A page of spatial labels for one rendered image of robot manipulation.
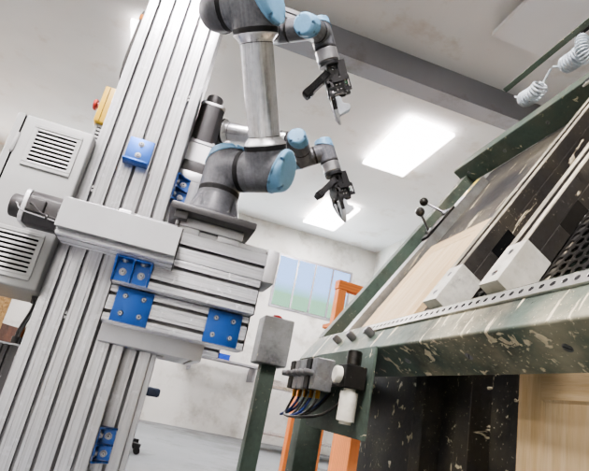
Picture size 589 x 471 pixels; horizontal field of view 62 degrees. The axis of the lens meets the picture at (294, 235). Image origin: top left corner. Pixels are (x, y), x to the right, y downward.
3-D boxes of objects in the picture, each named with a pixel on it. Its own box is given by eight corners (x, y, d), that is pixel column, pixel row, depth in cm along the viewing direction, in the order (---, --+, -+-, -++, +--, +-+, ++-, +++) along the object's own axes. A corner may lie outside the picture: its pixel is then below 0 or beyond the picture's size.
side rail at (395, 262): (336, 356, 205) (317, 337, 205) (475, 194, 247) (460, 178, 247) (341, 356, 200) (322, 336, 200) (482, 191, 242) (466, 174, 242)
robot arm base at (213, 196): (185, 207, 127) (195, 173, 131) (180, 224, 141) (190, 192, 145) (241, 223, 131) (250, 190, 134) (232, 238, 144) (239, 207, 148)
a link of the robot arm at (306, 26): (282, 38, 158) (296, 47, 168) (315, 35, 153) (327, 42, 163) (282, 13, 157) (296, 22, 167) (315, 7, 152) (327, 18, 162)
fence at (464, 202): (348, 342, 182) (340, 334, 182) (481, 186, 218) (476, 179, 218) (353, 341, 177) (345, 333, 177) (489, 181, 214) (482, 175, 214)
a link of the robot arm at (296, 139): (194, 106, 201) (310, 123, 190) (203, 121, 211) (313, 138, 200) (185, 130, 197) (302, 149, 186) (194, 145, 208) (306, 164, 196)
